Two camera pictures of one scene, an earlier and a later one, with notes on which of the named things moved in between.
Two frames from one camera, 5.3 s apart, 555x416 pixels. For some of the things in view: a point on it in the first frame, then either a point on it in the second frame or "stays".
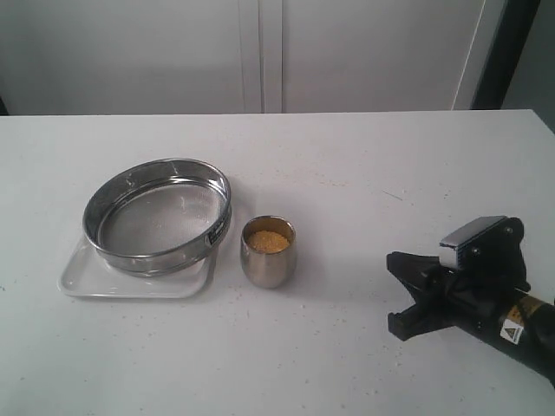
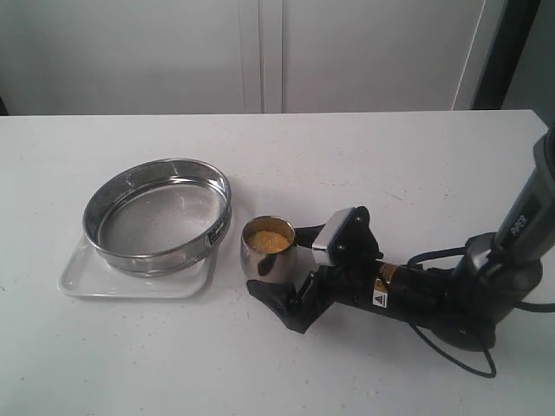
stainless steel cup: x=268 y=245 stays
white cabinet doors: x=155 y=57 stays
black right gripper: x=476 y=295 to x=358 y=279
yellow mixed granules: x=268 y=241 stays
